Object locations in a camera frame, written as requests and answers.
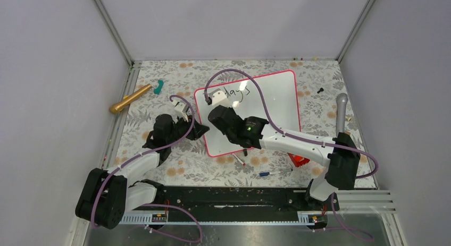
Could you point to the gold microphone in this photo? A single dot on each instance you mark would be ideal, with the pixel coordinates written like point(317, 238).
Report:
point(118, 107)

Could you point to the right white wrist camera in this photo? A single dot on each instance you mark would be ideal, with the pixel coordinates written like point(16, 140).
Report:
point(218, 98)

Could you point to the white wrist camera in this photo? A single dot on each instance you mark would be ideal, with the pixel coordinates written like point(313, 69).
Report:
point(218, 98)
point(181, 110)

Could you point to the blue cap marker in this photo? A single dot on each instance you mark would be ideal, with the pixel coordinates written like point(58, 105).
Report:
point(264, 174)

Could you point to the pink framed whiteboard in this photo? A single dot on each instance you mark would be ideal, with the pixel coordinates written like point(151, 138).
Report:
point(280, 94)

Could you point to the silver microphone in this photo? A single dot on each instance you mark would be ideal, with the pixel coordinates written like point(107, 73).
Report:
point(341, 103)

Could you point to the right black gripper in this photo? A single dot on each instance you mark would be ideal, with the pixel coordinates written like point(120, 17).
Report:
point(233, 110)

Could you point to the floral patterned mat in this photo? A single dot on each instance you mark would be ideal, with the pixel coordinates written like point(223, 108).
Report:
point(188, 163)

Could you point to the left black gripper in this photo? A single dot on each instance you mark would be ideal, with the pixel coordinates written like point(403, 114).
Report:
point(197, 130)

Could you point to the red plastic box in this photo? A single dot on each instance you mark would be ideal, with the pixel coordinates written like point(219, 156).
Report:
point(298, 161)

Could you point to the red cap marker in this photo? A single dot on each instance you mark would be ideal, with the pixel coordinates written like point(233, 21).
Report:
point(239, 159)

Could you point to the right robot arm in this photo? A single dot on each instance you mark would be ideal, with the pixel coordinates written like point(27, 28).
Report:
point(338, 155)

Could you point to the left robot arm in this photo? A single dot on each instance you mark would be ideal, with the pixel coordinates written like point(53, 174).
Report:
point(109, 193)

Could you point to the teal plastic piece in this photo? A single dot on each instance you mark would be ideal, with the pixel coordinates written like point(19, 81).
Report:
point(159, 87)

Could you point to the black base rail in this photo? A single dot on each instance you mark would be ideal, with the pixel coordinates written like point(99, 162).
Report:
point(225, 204)

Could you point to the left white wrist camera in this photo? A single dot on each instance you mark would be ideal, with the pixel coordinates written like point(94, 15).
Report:
point(181, 110)

